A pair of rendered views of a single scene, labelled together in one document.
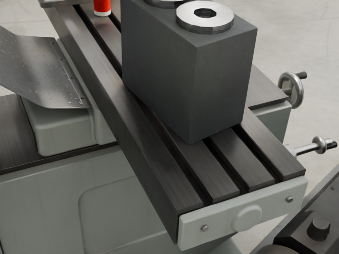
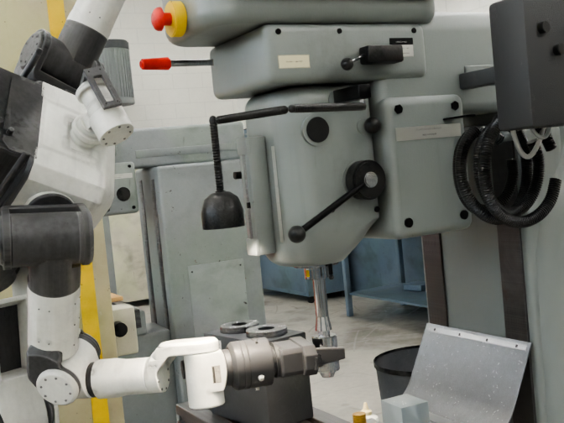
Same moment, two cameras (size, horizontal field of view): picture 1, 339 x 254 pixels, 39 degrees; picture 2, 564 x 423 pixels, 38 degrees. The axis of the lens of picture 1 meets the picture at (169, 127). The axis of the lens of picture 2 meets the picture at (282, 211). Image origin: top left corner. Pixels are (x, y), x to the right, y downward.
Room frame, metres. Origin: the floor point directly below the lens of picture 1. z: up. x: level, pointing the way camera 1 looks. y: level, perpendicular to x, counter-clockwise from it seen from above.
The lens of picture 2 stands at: (2.50, 0.01, 1.49)
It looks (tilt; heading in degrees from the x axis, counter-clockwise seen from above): 3 degrees down; 178
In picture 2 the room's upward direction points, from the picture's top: 6 degrees counter-clockwise
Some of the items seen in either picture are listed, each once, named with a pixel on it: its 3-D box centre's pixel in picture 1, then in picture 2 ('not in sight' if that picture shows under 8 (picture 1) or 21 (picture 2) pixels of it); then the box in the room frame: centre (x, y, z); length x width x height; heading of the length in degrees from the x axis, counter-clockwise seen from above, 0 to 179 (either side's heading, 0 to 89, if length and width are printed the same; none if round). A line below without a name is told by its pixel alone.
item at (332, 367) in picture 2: not in sight; (326, 354); (1.00, 0.12, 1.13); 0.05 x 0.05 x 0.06
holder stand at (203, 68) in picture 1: (182, 55); (257, 371); (0.73, -0.02, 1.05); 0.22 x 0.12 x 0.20; 36
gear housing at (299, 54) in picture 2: not in sight; (316, 62); (0.98, 0.16, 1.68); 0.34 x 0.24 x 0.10; 116
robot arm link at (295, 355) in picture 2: not in sight; (278, 360); (1.02, 0.03, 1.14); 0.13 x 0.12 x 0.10; 13
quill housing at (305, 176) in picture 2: not in sight; (310, 176); (1.00, 0.12, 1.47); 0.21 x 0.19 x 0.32; 26
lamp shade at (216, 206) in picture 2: not in sight; (221, 209); (1.13, -0.04, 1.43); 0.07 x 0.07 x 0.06
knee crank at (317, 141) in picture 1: (308, 148); not in sight; (1.10, -0.42, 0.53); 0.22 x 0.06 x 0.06; 116
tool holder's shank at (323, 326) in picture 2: not in sight; (321, 305); (1.00, 0.12, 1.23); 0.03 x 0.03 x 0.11
